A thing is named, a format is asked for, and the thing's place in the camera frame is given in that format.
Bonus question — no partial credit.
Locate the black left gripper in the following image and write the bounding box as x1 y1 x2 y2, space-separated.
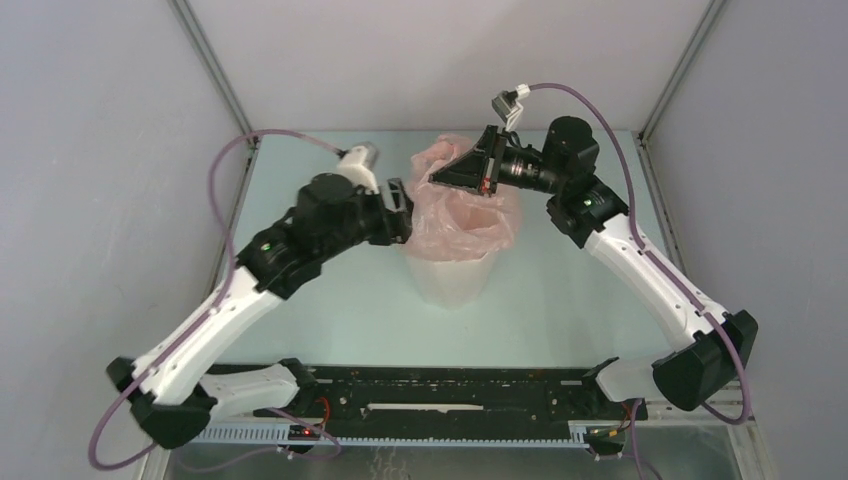
320 177 434 260

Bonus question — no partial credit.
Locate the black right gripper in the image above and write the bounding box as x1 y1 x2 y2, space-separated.
429 126 564 197

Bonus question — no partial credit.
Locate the pink plastic trash bag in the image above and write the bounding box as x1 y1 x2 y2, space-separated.
401 133 523 261

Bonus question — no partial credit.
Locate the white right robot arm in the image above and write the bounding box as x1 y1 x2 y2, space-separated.
427 116 759 418

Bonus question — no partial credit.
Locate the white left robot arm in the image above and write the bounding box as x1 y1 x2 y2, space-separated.
107 173 414 450

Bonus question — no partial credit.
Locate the white faceted trash bin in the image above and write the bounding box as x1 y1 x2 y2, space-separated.
406 252 498 309

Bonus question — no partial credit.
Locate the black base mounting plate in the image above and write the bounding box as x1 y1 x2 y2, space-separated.
284 366 648 433

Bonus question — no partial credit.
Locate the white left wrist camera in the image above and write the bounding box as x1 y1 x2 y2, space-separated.
335 142 379 194

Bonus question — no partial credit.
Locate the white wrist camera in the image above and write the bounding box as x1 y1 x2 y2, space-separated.
491 84 531 132
335 142 379 194

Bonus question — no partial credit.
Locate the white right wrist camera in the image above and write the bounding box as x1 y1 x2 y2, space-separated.
491 84 531 132

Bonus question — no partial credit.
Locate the aluminium frame rail right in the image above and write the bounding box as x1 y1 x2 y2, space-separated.
638 0 730 144

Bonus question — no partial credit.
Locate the aluminium frame rail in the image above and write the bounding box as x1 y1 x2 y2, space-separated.
168 0 253 134
638 0 730 144

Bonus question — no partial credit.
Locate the light blue cable duct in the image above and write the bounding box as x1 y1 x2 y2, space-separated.
191 422 588 448

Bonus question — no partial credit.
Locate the aluminium frame rail left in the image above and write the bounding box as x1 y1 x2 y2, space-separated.
168 0 253 134

